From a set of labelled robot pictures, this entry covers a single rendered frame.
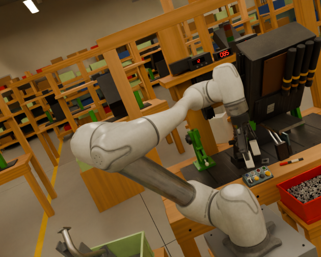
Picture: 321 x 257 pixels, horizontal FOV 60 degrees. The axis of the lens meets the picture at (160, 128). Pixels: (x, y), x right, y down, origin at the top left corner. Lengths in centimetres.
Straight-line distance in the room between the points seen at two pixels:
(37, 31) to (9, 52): 126
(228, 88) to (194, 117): 93
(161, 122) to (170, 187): 34
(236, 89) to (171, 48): 90
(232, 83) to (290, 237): 66
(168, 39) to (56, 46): 975
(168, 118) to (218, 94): 35
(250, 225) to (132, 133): 62
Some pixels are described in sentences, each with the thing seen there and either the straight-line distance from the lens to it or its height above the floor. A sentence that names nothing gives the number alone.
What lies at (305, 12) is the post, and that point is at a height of 161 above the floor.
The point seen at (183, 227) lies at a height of 84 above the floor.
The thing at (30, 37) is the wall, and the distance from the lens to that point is 1164.
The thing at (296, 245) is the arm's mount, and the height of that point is 92.
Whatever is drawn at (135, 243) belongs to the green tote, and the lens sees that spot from 158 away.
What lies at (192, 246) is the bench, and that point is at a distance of 173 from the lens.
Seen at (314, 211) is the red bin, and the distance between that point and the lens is 152.
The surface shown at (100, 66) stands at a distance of 845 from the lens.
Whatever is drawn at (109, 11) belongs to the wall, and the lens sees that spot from 1174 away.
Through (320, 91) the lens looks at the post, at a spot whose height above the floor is 102.
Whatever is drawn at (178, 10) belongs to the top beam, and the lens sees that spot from 197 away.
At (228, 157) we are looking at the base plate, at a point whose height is 90.
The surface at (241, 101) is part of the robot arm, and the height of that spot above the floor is 148.
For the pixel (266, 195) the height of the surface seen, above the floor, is 82.
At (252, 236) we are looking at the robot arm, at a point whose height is 102.
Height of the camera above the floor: 183
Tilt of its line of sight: 17 degrees down
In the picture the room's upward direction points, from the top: 21 degrees counter-clockwise
